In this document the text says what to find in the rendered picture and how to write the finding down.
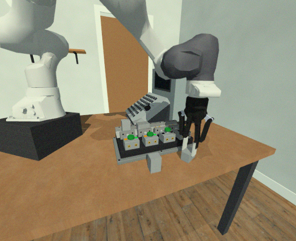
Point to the grey control cabinet with keypad desk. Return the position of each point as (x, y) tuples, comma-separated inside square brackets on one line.
[(163, 104)]

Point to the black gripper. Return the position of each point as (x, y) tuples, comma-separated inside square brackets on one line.
[(195, 111)]

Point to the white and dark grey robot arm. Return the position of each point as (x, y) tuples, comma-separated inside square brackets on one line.
[(23, 30)]

